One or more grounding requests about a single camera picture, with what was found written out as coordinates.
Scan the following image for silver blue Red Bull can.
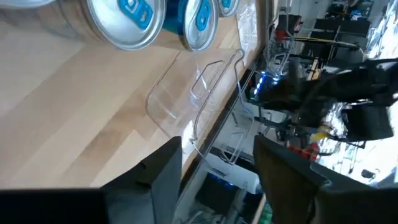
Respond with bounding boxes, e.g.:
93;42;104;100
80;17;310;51
0;0;168;52
217;0;241;18
161;0;219;53

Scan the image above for white box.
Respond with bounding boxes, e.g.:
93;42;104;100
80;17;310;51
201;152;261;195

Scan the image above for yellow left cable tag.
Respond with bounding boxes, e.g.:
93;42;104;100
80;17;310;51
310;132;331;141

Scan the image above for clear plastic bin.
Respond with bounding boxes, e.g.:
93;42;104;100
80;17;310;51
145;47;259;167
235;0;268;68

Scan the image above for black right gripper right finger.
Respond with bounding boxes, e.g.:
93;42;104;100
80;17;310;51
253;134;330;224

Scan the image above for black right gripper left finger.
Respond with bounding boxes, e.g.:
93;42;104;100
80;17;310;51
100;136;183;224

